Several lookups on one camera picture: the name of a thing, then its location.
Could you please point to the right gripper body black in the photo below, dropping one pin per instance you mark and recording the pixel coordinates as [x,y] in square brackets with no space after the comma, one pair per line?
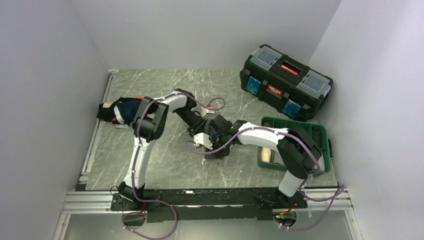
[217,142]

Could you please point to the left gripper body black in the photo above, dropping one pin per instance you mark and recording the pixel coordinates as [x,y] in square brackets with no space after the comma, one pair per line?
[195,124]

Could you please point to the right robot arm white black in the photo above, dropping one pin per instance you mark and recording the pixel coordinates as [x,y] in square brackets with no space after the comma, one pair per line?
[299,152]

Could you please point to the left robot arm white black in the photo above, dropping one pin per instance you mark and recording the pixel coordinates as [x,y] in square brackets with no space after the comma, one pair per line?
[148,126]

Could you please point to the dark striped roll in tray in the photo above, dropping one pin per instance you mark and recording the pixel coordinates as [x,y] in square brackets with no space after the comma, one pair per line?
[319,137]

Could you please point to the grey striped roll right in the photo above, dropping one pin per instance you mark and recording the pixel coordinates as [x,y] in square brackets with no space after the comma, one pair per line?
[320,162]

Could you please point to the cream rolled cloth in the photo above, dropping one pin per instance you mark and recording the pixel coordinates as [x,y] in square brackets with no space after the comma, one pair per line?
[265,155]

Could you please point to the green compartment tray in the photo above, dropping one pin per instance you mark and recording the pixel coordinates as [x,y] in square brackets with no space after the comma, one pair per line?
[280,123]

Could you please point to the grey striped rolled cloth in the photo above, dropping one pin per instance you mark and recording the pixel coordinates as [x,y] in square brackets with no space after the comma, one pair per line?
[277,159]

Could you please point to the dark navy orange clothes pile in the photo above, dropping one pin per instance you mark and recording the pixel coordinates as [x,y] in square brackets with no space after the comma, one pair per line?
[119,113]

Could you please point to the black toolbox with clear lids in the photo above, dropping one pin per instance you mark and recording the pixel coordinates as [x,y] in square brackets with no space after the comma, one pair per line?
[292,88]

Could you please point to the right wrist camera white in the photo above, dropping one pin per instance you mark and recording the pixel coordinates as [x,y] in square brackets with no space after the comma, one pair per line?
[202,140]

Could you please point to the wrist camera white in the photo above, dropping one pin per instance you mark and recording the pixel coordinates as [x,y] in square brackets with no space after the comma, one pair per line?
[207,110]
[202,140]

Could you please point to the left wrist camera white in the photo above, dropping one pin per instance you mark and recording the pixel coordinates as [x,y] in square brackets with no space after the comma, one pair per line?
[207,110]

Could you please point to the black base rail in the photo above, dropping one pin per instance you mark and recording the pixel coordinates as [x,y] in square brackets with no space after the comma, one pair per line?
[209,204]

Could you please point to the aluminium frame rail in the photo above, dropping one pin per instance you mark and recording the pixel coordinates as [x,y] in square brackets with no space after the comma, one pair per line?
[79,200]

